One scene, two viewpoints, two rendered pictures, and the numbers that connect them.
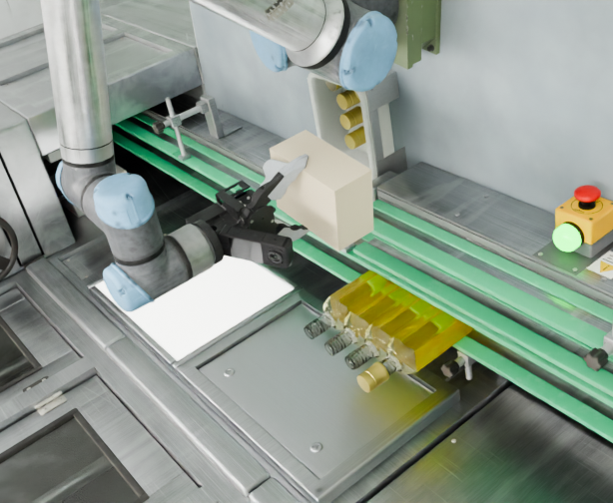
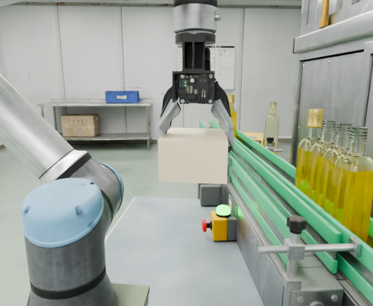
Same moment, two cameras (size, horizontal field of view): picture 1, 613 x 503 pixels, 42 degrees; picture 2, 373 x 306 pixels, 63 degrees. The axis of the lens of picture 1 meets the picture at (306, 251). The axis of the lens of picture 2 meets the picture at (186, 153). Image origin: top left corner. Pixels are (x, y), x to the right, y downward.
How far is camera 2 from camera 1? 1.72 m
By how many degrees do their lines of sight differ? 124
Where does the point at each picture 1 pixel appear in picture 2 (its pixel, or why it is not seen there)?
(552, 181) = (219, 253)
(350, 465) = (362, 78)
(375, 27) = not seen: hidden behind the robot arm
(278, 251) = not seen: hidden behind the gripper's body
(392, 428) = (359, 121)
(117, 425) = not seen: outside the picture
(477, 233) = (247, 220)
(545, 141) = (194, 257)
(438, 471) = (352, 121)
